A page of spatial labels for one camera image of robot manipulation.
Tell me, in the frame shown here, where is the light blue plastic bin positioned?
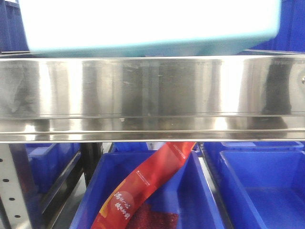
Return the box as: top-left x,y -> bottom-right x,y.
20,0 -> 282,57

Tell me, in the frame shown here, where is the dark blue bin back middle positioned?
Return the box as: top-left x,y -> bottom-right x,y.
112,142 -> 200,153

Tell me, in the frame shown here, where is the perforated white shelf upright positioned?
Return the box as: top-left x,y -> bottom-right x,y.
0,144 -> 32,229

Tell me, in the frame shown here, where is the dark blue bin with bag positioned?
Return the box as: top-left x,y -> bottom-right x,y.
70,151 -> 224,229

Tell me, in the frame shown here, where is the red printed snack bag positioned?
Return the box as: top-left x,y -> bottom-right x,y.
91,142 -> 196,229

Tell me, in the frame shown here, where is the dark blue bin far left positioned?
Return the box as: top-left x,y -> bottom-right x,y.
25,143 -> 80,194

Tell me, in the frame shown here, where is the dark blue bin back right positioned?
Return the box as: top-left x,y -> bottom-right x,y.
216,141 -> 305,152

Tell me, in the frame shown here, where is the dark blue bin front right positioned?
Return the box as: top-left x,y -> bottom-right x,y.
220,151 -> 305,229

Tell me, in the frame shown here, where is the dark blue bin upper right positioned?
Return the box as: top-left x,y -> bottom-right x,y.
247,0 -> 305,52

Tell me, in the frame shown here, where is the dark blue bin upper left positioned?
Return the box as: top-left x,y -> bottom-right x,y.
0,0 -> 29,52

